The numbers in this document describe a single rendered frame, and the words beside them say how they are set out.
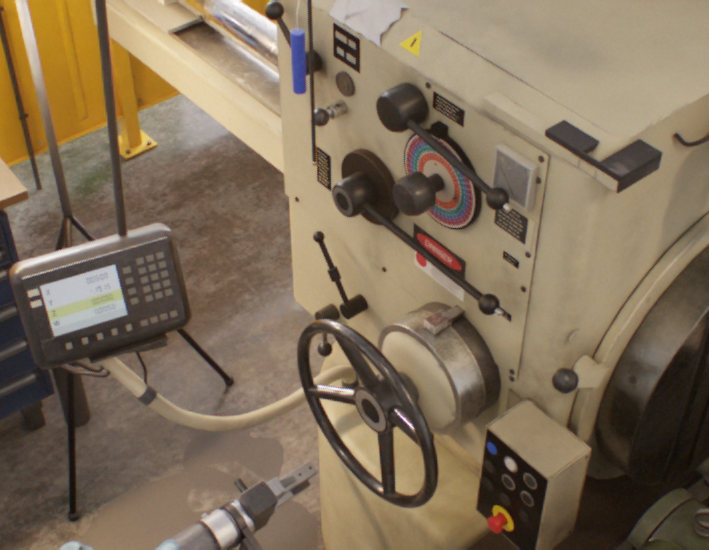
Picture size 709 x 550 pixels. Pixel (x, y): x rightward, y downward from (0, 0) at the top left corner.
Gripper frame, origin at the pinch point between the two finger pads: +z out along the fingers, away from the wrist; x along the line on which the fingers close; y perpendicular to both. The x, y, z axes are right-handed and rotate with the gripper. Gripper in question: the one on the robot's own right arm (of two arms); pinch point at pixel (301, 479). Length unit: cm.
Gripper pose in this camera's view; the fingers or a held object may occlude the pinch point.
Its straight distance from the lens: 217.8
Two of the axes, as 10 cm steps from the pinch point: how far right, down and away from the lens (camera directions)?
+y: -6.0, -7.5, 2.9
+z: 7.7, -4.3, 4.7
